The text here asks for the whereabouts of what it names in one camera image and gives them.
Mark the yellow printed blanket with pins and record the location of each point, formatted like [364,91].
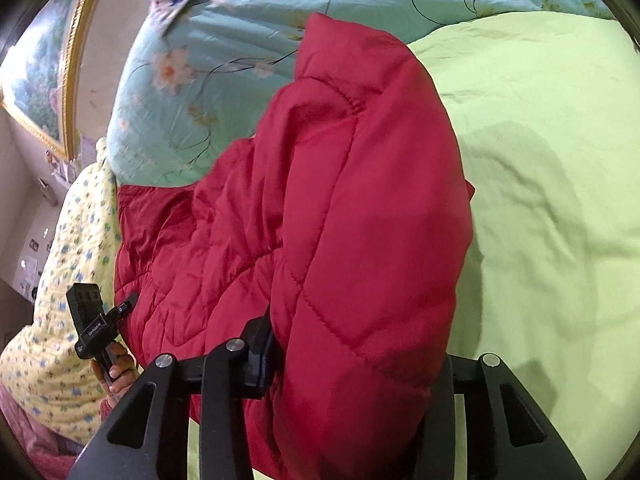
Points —
[65,270]

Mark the red quilted jacket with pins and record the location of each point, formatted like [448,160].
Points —
[320,220]

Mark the teal floral quilt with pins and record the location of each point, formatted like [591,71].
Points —
[240,60]

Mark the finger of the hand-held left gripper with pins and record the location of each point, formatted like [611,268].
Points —
[127,305]

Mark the gold framed painting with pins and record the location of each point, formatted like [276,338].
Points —
[45,60]

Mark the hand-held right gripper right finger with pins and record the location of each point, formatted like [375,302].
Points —
[480,410]

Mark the light green bed sheet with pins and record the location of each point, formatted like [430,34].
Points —
[540,210]

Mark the pink fuzzy cloth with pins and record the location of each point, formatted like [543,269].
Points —
[30,430]

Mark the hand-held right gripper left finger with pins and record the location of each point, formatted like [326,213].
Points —
[260,360]

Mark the person's left hand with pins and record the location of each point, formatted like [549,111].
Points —
[120,371]

